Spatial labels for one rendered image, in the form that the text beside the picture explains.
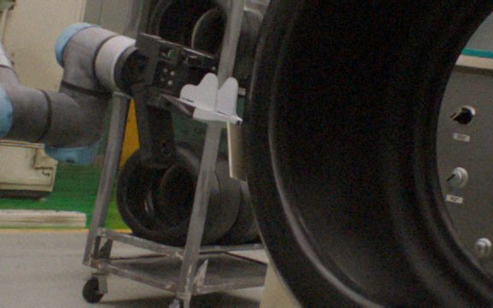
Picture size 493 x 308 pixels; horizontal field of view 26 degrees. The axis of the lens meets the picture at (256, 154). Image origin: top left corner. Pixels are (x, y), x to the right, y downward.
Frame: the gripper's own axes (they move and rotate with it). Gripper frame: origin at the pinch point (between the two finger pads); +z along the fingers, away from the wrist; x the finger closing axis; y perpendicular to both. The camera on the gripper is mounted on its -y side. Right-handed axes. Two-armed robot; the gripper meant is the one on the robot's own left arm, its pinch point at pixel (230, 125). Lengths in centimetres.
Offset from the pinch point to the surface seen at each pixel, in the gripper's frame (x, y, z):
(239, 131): -8.9, 1.3, 10.6
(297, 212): -10.2, -3.8, 23.0
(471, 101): 56, 9, -5
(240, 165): -8.9, -2.1, 12.3
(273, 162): -11.8, 0.2, 19.4
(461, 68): 56, 14, -8
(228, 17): 246, 4, -269
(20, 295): 205, -151, -315
